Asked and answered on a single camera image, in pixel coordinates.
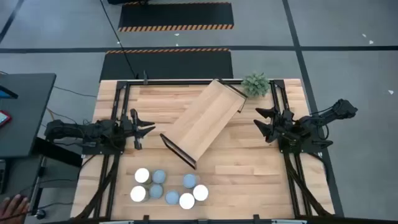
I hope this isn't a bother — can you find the thin grey floor cable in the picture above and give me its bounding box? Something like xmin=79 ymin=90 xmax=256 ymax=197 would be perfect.
xmin=52 ymin=86 xmax=98 ymax=98

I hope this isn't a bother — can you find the green potted plant white pot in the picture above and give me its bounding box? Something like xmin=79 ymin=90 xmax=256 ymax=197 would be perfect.
xmin=241 ymin=72 xmax=271 ymax=98

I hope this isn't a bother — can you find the blue peas tin can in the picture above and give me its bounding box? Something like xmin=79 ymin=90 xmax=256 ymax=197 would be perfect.
xmin=178 ymin=192 xmax=196 ymax=210

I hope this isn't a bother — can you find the green rimmed tin can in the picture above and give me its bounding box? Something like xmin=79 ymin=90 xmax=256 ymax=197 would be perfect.
xmin=192 ymin=184 xmax=210 ymax=202

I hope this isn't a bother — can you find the silver topped tin can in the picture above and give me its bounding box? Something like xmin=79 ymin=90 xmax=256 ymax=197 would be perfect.
xmin=151 ymin=169 xmax=167 ymax=185

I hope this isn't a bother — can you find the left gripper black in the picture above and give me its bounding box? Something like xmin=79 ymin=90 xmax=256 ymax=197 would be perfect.
xmin=119 ymin=108 xmax=157 ymax=151

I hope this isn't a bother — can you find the person's hand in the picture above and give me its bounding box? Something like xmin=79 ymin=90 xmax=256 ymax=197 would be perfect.
xmin=0 ymin=194 xmax=31 ymax=224

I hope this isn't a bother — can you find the black aluminium rig frame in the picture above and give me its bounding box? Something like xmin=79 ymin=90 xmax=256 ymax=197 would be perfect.
xmin=73 ymin=79 xmax=336 ymax=224

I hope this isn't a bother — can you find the red cased phone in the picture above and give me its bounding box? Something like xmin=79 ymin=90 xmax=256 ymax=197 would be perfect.
xmin=0 ymin=110 xmax=12 ymax=128

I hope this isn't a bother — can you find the black desk crossbar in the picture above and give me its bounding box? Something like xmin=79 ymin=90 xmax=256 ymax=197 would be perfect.
xmin=32 ymin=136 xmax=83 ymax=169

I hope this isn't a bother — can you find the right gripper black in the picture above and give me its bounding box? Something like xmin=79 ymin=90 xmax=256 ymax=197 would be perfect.
xmin=252 ymin=106 xmax=297 ymax=144

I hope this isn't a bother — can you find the mixed vegetables tin can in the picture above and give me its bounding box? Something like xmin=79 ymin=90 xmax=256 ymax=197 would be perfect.
xmin=182 ymin=173 xmax=198 ymax=189

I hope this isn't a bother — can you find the black desk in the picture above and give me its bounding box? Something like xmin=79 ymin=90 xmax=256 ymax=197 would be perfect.
xmin=0 ymin=73 xmax=57 ymax=159

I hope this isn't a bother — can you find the diced tomatoes tin can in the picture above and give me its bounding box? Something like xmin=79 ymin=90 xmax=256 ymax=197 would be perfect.
xmin=164 ymin=190 xmax=180 ymax=206

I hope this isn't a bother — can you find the black tablet blue screen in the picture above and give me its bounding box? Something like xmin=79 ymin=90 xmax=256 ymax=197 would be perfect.
xmin=0 ymin=85 xmax=19 ymax=100

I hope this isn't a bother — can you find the black floor cable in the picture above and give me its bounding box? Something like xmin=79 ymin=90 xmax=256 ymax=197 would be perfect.
xmin=99 ymin=0 xmax=140 ymax=79

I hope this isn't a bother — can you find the wooden shelf black metal frame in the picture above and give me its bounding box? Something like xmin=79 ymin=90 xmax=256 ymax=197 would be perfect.
xmin=159 ymin=78 xmax=249 ymax=170

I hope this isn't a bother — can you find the yellow label peas can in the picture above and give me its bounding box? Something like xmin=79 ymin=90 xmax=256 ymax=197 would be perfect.
xmin=129 ymin=185 xmax=149 ymax=203

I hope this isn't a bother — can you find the black hazard-striped floor mat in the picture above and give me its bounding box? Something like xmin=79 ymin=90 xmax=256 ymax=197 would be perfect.
xmin=117 ymin=1 xmax=235 ymax=33
xmin=99 ymin=48 xmax=234 ymax=82

